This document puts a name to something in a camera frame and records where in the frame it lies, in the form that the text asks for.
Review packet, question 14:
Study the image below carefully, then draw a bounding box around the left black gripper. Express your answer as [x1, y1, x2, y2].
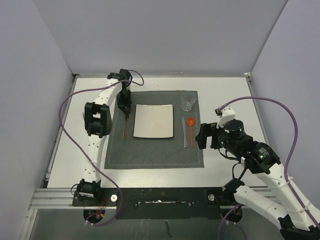
[117, 88, 132, 113]

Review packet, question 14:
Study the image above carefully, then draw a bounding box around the orange plastic spoon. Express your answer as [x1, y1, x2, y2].
[186, 117, 195, 148]

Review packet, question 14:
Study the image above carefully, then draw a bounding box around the gold fork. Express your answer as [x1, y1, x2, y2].
[122, 113, 130, 139]

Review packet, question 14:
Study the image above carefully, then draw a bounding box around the silver table knife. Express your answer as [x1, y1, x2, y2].
[181, 116, 188, 148]

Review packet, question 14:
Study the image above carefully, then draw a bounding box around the dark grey cloth placemat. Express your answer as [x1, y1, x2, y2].
[104, 90, 204, 170]

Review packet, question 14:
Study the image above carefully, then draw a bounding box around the white square plate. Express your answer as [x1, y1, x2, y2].
[133, 104, 174, 139]

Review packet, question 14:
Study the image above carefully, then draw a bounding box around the clear plastic cup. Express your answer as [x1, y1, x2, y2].
[180, 91, 197, 112]

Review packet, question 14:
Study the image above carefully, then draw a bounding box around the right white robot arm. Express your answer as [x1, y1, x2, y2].
[195, 119, 320, 240]

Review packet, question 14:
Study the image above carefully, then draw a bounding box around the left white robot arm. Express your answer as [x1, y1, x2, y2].
[74, 69, 133, 206]

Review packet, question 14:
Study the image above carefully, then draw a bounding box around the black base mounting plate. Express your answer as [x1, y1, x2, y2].
[72, 187, 237, 220]

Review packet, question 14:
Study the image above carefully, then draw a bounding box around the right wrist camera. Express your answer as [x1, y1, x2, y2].
[215, 105, 236, 128]

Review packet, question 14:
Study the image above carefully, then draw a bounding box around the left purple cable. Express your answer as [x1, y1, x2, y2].
[59, 69, 145, 227]

